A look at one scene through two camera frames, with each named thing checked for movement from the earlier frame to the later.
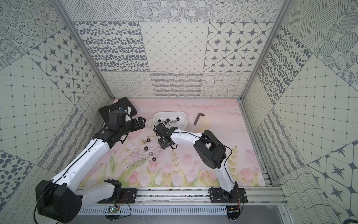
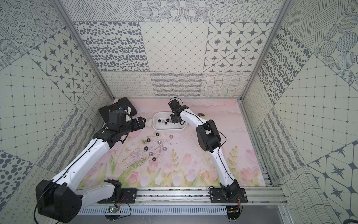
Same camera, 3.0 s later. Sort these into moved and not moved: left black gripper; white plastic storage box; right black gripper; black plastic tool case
Moved: right black gripper
Not moved: white plastic storage box; black plastic tool case; left black gripper
